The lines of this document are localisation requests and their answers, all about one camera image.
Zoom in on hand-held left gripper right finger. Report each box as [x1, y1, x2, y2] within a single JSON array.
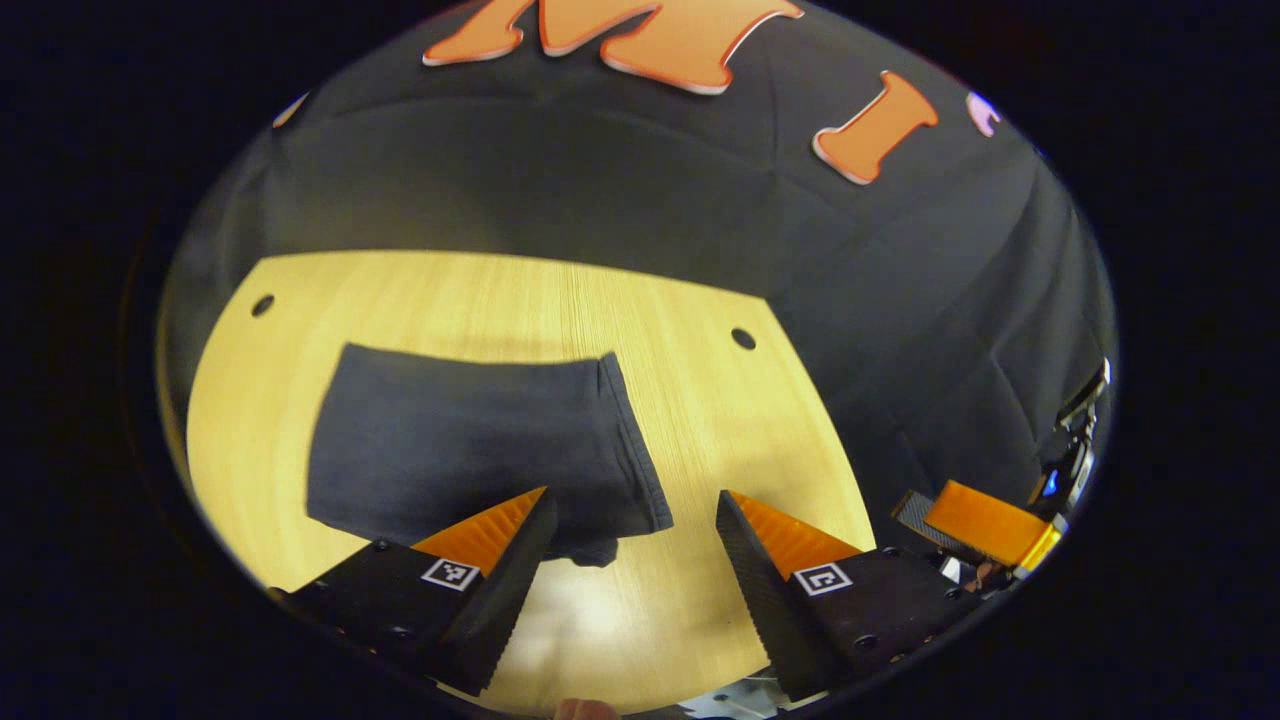
[[714, 489, 986, 703]]

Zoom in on dark grey jeans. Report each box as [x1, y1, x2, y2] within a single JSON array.
[[305, 343, 675, 569]]

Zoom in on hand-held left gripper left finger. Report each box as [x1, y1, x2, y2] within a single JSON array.
[[272, 486, 559, 698]]

